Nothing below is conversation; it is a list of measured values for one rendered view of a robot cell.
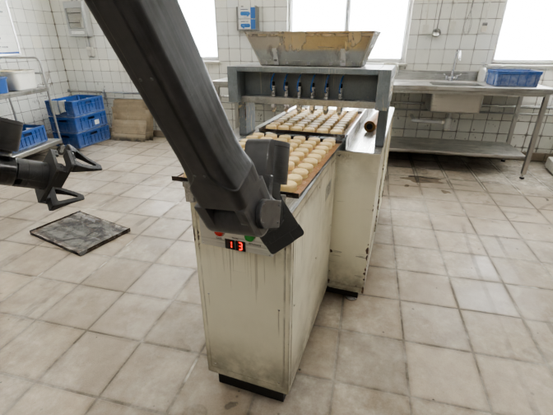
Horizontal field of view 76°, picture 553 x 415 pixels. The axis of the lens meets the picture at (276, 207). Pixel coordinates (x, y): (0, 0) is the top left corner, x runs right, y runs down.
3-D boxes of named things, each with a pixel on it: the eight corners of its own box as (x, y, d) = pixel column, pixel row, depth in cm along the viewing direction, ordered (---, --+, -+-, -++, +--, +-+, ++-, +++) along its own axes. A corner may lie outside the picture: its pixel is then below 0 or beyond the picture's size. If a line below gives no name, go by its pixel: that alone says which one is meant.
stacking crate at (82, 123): (84, 123, 520) (81, 109, 512) (108, 124, 512) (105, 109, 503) (52, 132, 468) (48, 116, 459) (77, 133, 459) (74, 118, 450)
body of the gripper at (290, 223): (266, 174, 60) (265, 170, 53) (299, 225, 61) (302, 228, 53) (234, 194, 60) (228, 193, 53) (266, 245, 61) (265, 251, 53)
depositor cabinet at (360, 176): (298, 198, 320) (301, 102, 285) (380, 210, 299) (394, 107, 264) (239, 280, 211) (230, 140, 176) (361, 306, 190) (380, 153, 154)
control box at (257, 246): (206, 239, 116) (202, 199, 110) (276, 251, 108) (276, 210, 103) (200, 244, 113) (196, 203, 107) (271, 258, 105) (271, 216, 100)
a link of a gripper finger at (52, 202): (76, 193, 86) (32, 188, 79) (89, 172, 84) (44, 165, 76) (83, 214, 83) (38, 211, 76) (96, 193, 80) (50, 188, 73)
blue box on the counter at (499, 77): (494, 86, 353) (498, 71, 347) (484, 82, 379) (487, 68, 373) (539, 86, 346) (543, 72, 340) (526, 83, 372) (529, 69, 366)
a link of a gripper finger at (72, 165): (88, 172, 84) (44, 165, 76) (101, 150, 81) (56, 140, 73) (96, 193, 81) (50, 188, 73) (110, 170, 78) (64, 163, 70)
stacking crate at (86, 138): (88, 137, 529) (85, 123, 521) (111, 138, 519) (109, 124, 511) (55, 146, 477) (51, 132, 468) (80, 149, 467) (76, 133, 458)
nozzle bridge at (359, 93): (255, 126, 204) (253, 62, 190) (386, 136, 182) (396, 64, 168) (230, 140, 176) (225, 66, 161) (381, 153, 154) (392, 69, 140)
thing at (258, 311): (268, 285, 206) (267, 131, 169) (327, 298, 196) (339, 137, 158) (208, 385, 146) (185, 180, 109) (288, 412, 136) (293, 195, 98)
